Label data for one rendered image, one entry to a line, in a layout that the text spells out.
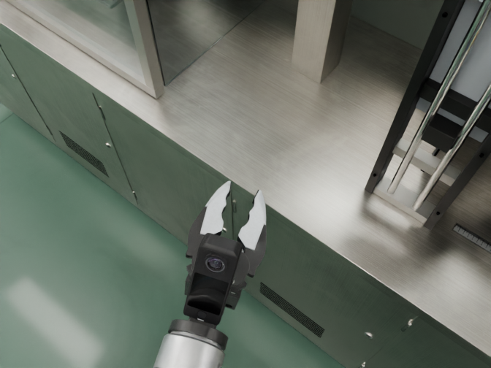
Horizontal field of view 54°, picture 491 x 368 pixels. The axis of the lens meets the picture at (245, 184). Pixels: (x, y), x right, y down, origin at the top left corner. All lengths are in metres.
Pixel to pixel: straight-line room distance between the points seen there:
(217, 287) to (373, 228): 0.55
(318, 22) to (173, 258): 1.17
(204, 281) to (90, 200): 1.64
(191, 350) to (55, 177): 1.78
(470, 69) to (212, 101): 0.62
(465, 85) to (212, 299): 0.50
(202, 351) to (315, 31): 0.79
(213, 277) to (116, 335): 1.39
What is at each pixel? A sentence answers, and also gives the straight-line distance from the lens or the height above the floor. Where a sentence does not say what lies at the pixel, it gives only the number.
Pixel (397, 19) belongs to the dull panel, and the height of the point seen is 0.95.
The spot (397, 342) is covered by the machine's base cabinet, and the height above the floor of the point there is 0.60.
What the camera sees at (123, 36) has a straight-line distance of 1.16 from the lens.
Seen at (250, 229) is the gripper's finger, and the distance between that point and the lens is 0.62.
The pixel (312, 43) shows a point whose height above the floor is 1.01.
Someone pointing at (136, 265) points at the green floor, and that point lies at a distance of 1.98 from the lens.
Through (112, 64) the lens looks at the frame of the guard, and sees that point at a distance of 1.27.
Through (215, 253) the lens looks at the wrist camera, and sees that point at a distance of 0.51.
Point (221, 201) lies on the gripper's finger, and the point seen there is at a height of 1.24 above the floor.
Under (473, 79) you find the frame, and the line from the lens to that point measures 0.80.
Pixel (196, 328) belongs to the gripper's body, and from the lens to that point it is 0.56.
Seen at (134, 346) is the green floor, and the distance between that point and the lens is 1.88.
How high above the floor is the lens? 1.80
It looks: 59 degrees down
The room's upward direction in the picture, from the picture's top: straight up
